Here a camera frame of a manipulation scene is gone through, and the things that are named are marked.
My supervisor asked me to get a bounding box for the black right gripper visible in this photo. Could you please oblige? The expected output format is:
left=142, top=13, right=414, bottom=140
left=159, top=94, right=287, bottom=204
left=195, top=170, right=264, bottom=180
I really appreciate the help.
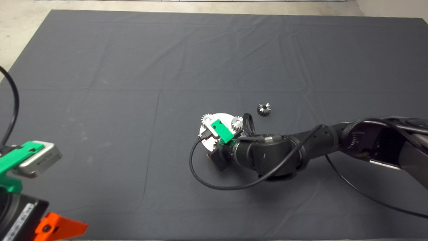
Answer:
left=207, top=142, right=243, bottom=172

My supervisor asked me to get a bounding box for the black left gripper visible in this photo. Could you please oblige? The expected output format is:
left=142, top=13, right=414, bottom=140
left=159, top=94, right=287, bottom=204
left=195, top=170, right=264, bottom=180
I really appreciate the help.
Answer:
left=0, top=191, right=88, bottom=241

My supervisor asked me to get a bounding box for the small dark steel gear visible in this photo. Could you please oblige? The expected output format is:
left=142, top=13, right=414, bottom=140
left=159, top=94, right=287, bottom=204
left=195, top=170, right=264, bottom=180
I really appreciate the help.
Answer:
left=256, top=102, right=272, bottom=117

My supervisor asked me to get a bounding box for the round metal plate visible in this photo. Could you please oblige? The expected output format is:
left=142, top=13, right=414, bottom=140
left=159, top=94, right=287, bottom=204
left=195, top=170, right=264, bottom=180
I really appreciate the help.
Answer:
left=200, top=113, right=244, bottom=150

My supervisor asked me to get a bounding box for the dark grey table cloth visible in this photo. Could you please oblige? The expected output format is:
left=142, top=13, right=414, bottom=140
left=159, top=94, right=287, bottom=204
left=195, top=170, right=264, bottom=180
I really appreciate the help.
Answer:
left=0, top=9, right=428, bottom=241

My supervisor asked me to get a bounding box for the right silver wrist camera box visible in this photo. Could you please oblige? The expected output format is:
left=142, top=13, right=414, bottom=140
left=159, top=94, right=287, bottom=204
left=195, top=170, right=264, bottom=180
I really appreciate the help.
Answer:
left=205, top=119, right=224, bottom=138

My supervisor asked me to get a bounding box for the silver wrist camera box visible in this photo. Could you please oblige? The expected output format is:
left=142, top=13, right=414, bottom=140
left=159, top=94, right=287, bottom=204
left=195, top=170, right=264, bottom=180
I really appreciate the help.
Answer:
left=20, top=141, right=63, bottom=178
left=205, top=119, right=224, bottom=138

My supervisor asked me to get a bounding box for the right green camera mount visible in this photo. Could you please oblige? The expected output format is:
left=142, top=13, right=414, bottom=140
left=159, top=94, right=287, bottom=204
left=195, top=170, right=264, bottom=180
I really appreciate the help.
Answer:
left=211, top=119, right=235, bottom=144

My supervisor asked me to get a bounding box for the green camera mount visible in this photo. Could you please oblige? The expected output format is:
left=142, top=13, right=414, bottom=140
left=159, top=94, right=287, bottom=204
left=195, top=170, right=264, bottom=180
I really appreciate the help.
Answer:
left=0, top=141, right=45, bottom=194
left=211, top=119, right=235, bottom=144

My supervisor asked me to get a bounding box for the right black camera cable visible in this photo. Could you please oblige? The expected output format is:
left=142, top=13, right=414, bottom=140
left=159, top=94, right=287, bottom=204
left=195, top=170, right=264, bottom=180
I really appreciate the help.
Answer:
left=189, top=117, right=428, bottom=220

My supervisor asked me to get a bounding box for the black camera cable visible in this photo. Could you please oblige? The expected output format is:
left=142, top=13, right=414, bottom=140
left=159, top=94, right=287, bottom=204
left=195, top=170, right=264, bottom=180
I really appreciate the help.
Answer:
left=0, top=65, right=19, bottom=151
left=189, top=117, right=428, bottom=220

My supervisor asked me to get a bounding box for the black strap loop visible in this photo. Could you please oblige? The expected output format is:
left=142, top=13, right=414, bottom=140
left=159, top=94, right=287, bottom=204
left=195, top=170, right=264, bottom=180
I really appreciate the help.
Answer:
left=242, top=113, right=256, bottom=137

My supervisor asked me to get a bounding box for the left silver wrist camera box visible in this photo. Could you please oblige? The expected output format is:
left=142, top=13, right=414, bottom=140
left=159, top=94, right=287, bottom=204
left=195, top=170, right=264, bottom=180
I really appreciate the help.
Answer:
left=20, top=141, right=63, bottom=178

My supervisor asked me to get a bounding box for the left green camera mount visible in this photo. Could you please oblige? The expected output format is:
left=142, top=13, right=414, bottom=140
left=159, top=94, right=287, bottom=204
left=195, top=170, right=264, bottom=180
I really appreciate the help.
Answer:
left=0, top=141, right=45, bottom=194

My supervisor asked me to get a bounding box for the left black camera cable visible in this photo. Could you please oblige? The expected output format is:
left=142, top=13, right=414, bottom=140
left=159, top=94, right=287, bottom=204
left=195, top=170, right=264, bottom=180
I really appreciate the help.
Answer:
left=0, top=65, right=19, bottom=151

